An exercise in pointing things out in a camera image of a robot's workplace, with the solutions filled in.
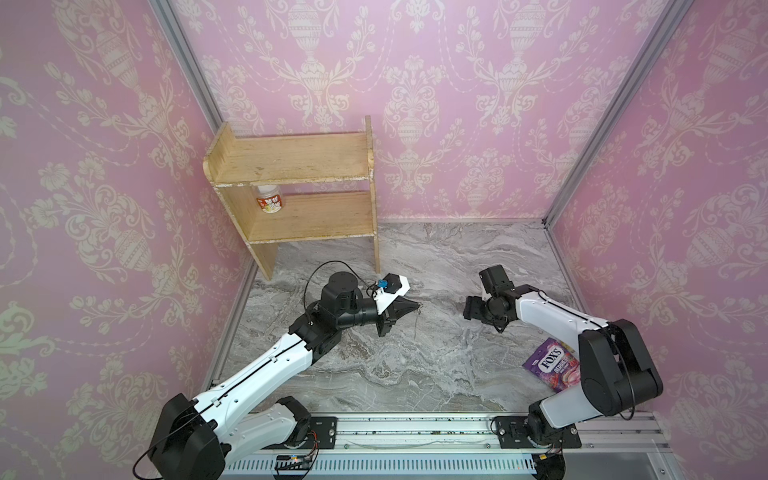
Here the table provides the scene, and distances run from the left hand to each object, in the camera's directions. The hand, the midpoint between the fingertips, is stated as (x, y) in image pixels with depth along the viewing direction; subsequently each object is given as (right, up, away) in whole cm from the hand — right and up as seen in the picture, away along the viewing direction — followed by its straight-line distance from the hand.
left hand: (416, 308), depth 68 cm
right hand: (+20, -6, +24) cm, 32 cm away
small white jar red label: (-43, +29, +23) cm, 56 cm away
